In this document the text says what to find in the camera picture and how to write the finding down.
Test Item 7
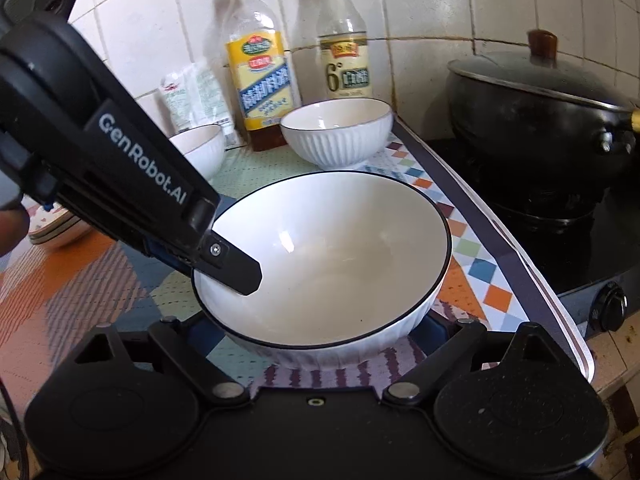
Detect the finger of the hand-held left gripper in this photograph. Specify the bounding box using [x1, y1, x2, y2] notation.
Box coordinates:
[142, 237, 198, 277]
[204, 231, 264, 296]

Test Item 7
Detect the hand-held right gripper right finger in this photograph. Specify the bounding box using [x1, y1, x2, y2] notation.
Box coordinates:
[381, 316, 572, 407]

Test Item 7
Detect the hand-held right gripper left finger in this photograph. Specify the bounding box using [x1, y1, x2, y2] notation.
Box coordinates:
[74, 312, 251, 407]

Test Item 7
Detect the floral bear print dish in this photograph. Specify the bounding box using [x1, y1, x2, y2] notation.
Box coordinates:
[27, 204, 94, 252]

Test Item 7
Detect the white ribbed bowl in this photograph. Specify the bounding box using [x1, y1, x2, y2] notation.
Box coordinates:
[191, 170, 454, 369]
[279, 97, 395, 171]
[168, 123, 227, 184]

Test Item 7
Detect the person's left hand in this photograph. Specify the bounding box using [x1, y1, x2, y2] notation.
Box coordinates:
[0, 206, 32, 257]

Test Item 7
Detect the checkered tablecloth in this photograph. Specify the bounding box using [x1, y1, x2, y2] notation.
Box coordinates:
[0, 114, 597, 397]

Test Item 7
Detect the white salt bag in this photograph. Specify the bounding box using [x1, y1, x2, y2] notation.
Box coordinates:
[159, 62, 237, 147]

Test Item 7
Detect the yellow label oil bottle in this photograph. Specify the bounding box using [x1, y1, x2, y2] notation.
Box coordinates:
[221, 0, 295, 153]

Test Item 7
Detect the black gas stove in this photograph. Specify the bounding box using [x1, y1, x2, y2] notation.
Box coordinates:
[424, 134, 640, 339]

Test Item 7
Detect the yellow cap vinegar bottle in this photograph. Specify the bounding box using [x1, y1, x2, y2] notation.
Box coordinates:
[317, 0, 374, 102]

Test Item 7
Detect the black wok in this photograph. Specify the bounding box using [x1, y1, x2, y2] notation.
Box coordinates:
[446, 71, 640, 161]

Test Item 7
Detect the glass wok lid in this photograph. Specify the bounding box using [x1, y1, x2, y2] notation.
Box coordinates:
[447, 29, 637, 112]

